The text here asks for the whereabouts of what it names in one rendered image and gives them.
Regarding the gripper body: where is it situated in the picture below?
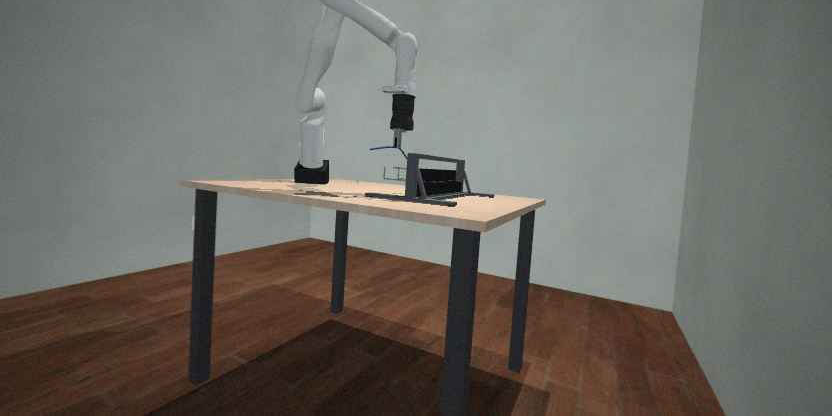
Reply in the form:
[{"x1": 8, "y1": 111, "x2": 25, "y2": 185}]
[{"x1": 382, "y1": 79, "x2": 415, "y2": 131}]

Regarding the dark grey metal rack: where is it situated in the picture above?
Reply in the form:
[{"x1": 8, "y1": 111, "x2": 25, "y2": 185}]
[{"x1": 365, "y1": 153, "x2": 495, "y2": 206}]

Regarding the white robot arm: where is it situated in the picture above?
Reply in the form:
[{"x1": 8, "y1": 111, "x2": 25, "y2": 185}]
[{"x1": 296, "y1": 0, "x2": 418, "y2": 168}]

